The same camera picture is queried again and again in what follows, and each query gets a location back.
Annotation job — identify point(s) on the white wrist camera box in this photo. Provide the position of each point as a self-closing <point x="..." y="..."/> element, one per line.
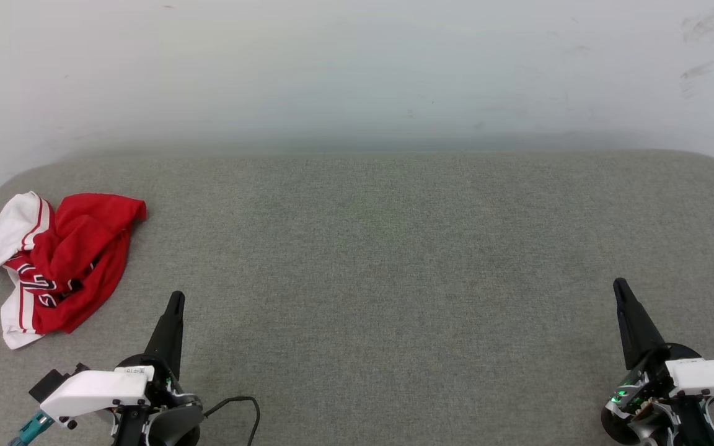
<point x="710" y="378"/>
<point x="93" y="390"/>

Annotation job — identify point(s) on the red white basketball jersey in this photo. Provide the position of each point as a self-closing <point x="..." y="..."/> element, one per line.
<point x="84" y="248"/>

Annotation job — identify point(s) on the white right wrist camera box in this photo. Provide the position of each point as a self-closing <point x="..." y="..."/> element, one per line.
<point x="710" y="378"/>

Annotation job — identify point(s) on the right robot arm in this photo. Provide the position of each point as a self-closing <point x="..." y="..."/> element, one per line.
<point x="695" y="424"/>

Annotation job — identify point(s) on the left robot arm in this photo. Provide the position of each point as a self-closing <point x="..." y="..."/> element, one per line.
<point x="174" y="427"/>

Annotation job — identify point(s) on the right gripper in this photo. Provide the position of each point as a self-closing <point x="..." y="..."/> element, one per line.
<point x="642" y="384"/>

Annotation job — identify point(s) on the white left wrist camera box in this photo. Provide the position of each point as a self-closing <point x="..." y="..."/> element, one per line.
<point x="93" y="390"/>

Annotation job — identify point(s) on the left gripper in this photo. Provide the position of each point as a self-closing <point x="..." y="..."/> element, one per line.
<point x="168" y="387"/>

